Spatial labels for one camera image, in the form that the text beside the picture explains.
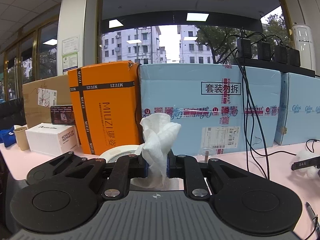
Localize black hanging cables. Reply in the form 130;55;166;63
216;27;320;181

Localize dark picture box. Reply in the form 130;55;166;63
50;105;75;125

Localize wall notice poster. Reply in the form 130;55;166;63
62;35;80;74

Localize orange MIUZI box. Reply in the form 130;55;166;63
68;61;142;155

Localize brown paper cup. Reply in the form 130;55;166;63
14;126;29;151

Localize brown cardboard box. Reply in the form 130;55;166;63
22;75;72;128

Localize white air conditioner unit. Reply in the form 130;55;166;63
292;24;316;71

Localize large light blue carton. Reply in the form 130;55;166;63
139;63;281;155

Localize clear small glass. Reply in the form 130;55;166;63
197;147;216;163

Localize black shelf with chargers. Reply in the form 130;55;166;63
234;37;316;77

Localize black DAS handheld device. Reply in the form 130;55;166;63
291;156;320;171

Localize pen on table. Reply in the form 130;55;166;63
305;202;319;239

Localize white paper towel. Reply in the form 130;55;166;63
131;113;181;191

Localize blue cloth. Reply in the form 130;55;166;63
0;126;16;148

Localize grey white lidded container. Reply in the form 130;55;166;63
99;145;139;163

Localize black sofa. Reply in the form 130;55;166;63
0;98;27;130

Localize white small box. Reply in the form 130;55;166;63
26;123;80;157

